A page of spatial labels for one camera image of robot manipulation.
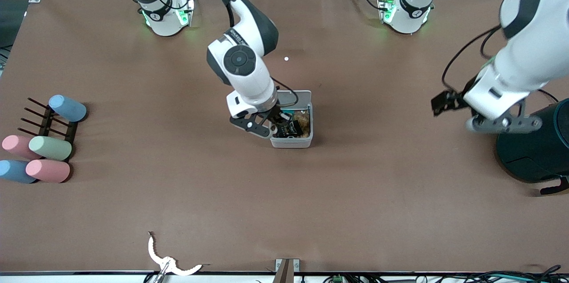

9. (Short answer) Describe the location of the black peg cup rack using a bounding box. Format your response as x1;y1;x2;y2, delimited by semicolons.
18;97;79;160

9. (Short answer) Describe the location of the green plastic cup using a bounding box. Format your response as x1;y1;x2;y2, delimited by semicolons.
29;136;72;161

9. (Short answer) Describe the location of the black wrapper with yellow dots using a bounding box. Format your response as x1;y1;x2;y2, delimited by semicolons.
273;120;304;138

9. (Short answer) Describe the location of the blue plastic cup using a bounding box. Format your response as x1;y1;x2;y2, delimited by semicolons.
48;95;88;123
0;160;38;184

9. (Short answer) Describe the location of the thin black bin cable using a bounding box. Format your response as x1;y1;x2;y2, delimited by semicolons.
536;89;559;104

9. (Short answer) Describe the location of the black cable bundle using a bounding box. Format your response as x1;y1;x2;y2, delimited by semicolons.
413;265;569;283

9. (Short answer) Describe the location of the light grey plastic container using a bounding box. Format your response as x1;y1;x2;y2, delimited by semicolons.
270;90;313;148

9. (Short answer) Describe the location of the pink plastic cup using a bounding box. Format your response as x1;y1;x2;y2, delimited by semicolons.
25;159;71;183
2;135;43;160

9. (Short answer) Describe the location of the white curved plastic strip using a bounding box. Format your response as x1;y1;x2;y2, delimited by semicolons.
148;232;203;276

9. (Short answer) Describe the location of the dark teal round trash bin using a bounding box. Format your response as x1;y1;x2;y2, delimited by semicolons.
497;99;569;183

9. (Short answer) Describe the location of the brown table cover sheet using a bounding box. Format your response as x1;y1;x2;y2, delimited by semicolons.
0;0;569;273

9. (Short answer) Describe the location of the black bin foot pedal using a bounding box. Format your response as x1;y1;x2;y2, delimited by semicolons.
540;176;569;195

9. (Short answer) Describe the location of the metal table edge bracket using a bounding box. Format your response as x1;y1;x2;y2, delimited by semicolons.
275;259;300;283

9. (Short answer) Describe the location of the brown snack bag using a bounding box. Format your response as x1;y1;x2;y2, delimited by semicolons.
295;111;311;138

